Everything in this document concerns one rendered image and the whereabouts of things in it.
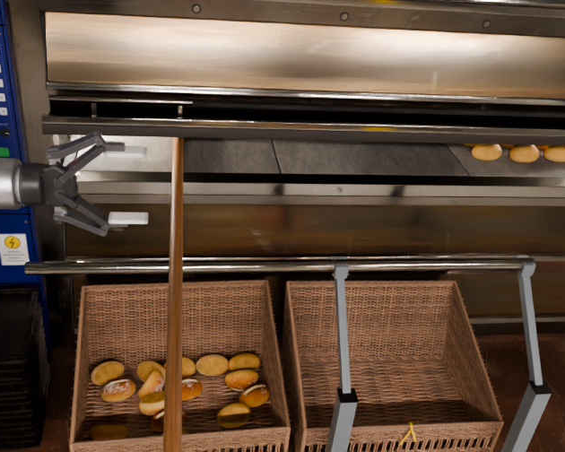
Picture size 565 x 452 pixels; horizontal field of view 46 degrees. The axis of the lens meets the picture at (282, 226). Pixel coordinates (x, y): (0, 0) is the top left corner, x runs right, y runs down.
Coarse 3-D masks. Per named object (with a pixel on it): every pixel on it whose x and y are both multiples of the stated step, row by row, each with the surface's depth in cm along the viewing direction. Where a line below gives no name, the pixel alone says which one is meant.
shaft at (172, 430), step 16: (176, 144) 193; (176, 160) 185; (176, 176) 178; (176, 192) 171; (176, 208) 164; (176, 224) 158; (176, 240) 153; (176, 256) 148; (176, 272) 143; (176, 288) 138; (176, 304) 134; (176, 320) 130; (176, 336) 126; (176, 352) 123; (176, 368) 120; (176, 384) 117; (176, 400) 114; (176, 416) 111; (176, 432) 108; (176, 448) 105
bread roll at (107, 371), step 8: (96, 368) 192; (104, 368) 193; (112, 368) 194; (120, 368) 195; (96, 376) 191; (104, 376) 192; (112, 376) 193; (120, 376) 195; (96, 384) 192; (104, 384) 192
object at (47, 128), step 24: (312, 120) 170; (336, 120) 172; (360, 120) 173; (384, 120) 175; (408, 120) 177; (432, 120) 178; (456, 120) 180; (480, 120) 182; (504, 120) 184; (528, 120) 186; (552, 120) 187; (528, 144) 172; (552, 144) 173
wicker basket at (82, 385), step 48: (96, 288) 192; (144, 288) 194; (192, 288) 198; (240, 288) 201; (144, 336) 200; (192, 336) 203; (240, 336) 206; (144, 432) 182; (192, 432) 183; (240, 432) 168; (288, 432) 170
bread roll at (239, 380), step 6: (234, 372) 196; (240, 372) 195; (246, 372) 196; (252, 372) 196; (228, 378) 195; (234, 378) 195; (240, 378) 194; (246, 378) 195; (252, 378) 196; (228, 384) 195; (234, 384) 194; (240, 384) 194; (246, 384) 195; (252, 384) 196; (240, 390) 196
